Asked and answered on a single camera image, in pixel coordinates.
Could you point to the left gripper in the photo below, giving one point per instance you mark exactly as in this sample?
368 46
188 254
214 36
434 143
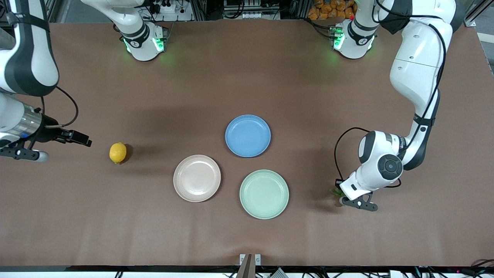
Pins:
337 184

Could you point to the blue plate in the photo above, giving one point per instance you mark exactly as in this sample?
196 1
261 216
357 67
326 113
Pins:
247 136

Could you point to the beige pink plate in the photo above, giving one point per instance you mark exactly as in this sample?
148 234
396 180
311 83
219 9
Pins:
197 178

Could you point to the white power strip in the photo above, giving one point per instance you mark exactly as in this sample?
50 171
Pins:
168 7

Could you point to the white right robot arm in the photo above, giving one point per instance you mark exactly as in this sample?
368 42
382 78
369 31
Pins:
31 58

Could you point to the green lettuce leaf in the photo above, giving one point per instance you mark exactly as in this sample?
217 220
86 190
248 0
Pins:
335 191

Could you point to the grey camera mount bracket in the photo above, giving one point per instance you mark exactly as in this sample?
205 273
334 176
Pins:
249 262

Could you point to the bag of oranges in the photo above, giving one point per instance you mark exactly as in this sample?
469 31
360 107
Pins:
328 9

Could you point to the aluminium frame post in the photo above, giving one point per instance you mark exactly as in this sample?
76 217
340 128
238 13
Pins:
476 11
52 9

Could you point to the yellow lemon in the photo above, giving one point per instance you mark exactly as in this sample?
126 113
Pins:
117 153

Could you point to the light green plate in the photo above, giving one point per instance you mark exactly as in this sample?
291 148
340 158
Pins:
264 194

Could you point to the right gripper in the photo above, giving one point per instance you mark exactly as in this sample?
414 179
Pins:
49 133

